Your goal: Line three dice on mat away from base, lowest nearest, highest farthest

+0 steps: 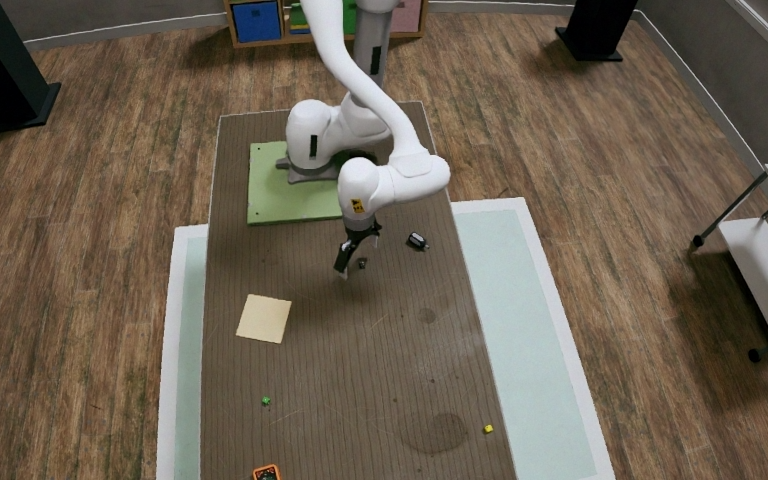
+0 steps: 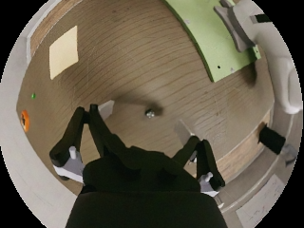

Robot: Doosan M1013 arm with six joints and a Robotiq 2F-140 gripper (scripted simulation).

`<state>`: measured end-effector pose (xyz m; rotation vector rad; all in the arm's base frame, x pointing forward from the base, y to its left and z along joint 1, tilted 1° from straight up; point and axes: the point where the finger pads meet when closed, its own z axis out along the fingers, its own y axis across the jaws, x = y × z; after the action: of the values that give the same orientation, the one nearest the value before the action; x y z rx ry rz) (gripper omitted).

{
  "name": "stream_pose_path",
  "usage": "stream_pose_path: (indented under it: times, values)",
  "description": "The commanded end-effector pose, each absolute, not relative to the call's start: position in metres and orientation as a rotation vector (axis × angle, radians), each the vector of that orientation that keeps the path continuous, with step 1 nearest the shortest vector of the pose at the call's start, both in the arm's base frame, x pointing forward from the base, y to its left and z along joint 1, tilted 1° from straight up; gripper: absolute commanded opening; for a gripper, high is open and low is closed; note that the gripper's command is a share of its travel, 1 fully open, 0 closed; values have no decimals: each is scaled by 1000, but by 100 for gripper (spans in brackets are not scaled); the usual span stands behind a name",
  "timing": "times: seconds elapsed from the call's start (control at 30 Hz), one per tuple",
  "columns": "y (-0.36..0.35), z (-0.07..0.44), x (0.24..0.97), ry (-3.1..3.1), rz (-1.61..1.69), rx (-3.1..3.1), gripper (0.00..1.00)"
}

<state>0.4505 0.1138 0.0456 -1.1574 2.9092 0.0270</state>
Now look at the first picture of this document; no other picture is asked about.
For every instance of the beige square mat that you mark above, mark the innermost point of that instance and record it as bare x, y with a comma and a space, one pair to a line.
264, 319

